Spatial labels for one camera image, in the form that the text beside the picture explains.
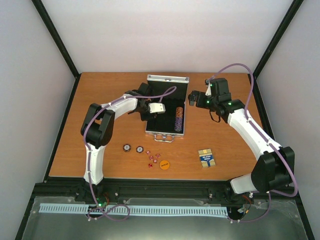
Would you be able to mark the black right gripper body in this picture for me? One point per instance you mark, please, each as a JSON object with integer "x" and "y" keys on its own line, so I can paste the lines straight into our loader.
{"x": 210, "y": 105}

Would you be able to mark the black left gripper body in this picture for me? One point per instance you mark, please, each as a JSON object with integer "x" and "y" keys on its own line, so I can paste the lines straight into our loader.
{"x": 144, "y": 117}

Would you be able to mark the red poker chip stack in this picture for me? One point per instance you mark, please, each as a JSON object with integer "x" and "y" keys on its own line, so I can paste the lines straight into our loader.
{"x": 179, "y": 112}

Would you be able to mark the aluminium poker case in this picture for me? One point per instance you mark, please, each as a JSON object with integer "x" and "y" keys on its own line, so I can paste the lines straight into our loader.
{"x": 162, "y": 127}

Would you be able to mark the purple poker chip stack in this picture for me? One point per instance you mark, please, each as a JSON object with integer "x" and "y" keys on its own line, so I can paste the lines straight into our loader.
{"x": 179, "y": 121}

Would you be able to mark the black poker chip stack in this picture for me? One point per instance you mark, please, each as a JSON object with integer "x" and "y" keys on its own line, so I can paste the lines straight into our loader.
{"x": 139, "y": 149}

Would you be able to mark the brown poker chip stack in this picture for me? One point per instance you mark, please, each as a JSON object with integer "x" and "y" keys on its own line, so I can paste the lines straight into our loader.
{"x": 126, "y": 147}

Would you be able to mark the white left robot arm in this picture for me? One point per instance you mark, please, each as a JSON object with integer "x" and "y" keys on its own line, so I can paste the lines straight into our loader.
{"x": 98, "y": 125}

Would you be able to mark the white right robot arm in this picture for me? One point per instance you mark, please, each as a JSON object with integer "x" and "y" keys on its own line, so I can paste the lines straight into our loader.
{"x": 274, "y": 166}

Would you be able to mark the orange dealer button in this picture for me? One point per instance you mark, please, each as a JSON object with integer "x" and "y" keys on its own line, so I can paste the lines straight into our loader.
{"x": 164, "y": 165}

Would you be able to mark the blue playing card box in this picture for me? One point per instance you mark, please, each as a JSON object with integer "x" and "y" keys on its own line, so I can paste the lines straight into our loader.
{"x": 206, "y": 158}

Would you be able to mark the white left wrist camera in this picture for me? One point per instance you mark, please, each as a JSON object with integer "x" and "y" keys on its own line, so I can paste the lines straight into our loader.
{"x": 156, "y": 108}

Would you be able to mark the light blue cable duct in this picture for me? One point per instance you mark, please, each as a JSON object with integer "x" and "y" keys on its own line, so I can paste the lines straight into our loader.
{"x": 136, "y": 210}

